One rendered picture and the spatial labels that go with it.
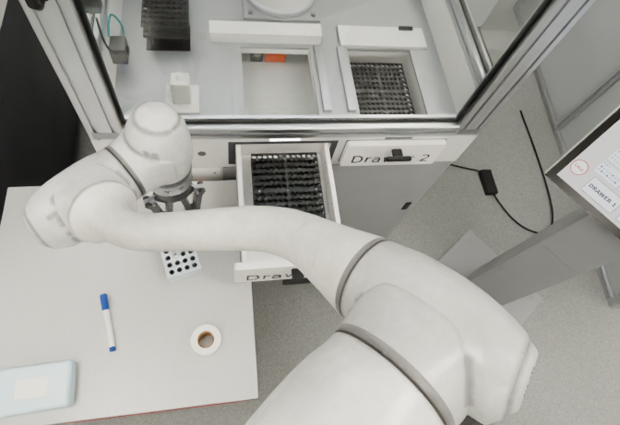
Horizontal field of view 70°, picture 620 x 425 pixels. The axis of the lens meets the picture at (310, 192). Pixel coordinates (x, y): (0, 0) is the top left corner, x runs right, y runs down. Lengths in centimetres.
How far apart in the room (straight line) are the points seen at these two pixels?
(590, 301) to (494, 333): 217
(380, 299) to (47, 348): 93
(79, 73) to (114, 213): 38
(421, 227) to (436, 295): 182
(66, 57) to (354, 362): 77
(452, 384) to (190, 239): 37
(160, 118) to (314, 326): 138
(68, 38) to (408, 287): 73
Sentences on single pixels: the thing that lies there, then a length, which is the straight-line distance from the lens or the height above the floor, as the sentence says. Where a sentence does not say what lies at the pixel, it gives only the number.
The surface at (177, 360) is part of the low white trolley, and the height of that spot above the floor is 76.
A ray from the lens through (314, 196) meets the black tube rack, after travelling 113.
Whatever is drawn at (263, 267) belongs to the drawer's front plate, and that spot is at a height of 93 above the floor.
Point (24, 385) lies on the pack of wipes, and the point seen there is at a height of 81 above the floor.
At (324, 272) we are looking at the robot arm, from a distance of 49.
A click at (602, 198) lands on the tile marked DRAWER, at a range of 138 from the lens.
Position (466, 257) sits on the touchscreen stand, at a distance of 224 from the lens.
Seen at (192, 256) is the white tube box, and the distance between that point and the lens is 118.
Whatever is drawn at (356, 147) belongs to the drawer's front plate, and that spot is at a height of 92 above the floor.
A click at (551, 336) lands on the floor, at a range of 239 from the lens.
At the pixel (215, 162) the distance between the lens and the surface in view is 124.
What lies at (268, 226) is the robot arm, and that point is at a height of 139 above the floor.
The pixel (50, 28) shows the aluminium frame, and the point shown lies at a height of 130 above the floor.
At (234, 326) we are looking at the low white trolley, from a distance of 116.
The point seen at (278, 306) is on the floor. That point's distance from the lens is 195.
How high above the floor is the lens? 190
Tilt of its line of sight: 62 degrees down
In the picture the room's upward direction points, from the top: 19 degrees clockwise
